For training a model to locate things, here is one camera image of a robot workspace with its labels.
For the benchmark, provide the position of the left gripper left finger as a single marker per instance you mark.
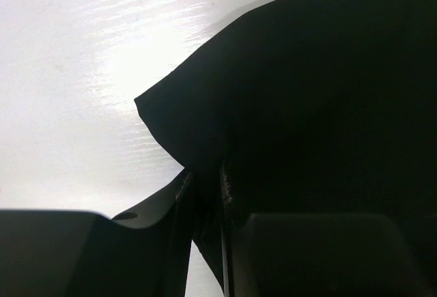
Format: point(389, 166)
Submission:
point(143, 251)

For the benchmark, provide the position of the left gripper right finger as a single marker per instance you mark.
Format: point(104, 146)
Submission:
point(312, 247)

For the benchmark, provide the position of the black shorts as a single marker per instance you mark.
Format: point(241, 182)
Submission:
point(309, 106)

